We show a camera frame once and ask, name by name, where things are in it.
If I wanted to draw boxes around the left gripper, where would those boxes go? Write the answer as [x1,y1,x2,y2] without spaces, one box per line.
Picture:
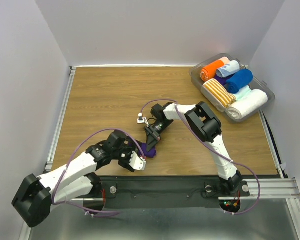
[112,137,142,170]

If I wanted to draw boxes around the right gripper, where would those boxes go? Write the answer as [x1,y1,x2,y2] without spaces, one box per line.
[144,119,174,153]

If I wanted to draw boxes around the purple towel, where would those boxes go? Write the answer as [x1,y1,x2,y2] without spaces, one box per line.
[214,75,229,86]
[137,141,157,159]

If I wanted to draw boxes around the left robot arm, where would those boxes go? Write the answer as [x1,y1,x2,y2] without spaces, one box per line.
[11,129,146,228]

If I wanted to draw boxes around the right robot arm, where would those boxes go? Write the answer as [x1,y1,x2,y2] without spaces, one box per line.
[137,101,243,195]

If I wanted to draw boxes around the orange striped rolled towel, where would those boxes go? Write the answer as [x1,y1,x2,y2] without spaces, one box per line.
[203,78,237,108]

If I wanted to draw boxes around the purple rolled towel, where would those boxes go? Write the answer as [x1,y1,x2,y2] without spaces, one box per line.
[214,75,229,86]

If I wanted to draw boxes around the white rolled towel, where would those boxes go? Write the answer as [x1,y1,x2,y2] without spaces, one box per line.
[226,89,268,120]

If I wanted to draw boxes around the pale teal rolled towel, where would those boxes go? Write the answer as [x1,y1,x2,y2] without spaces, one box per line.
[233,85,252,101]

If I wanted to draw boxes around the light blue patterned rolled towel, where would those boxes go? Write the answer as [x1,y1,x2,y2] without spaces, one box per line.
[216,60,241,78]

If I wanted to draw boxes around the clear plastic bin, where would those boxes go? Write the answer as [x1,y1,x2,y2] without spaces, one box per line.
[189,53,275,122]

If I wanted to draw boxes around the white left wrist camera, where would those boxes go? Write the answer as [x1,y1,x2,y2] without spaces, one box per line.
[129,151,147,171]

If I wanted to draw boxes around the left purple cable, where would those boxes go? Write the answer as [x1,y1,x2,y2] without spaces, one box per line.
[51,128,147,218]

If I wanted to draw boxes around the purple cable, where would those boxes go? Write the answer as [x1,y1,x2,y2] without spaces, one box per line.
[138,99,261,216]
[51,128,147,218]

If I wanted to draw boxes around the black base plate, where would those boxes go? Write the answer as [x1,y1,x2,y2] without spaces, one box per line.
[82,175,251,210]

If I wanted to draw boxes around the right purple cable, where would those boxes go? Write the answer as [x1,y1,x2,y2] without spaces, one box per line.
[138,99,261,216]

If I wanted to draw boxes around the aluminium frame rail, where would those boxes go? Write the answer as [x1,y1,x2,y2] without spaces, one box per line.
[29,178,300,201]

